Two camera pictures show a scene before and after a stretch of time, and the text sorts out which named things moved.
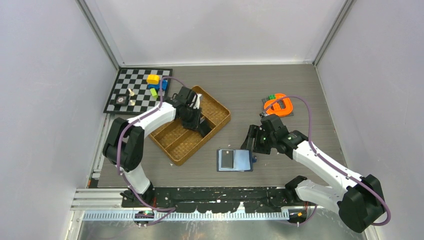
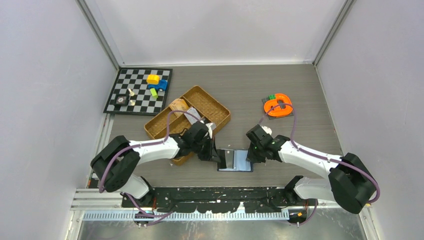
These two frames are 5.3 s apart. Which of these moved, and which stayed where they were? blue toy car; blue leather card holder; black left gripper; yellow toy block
Moved: black left gripper
Stayed: blue leather card holder; blue toy car; yellow toy block
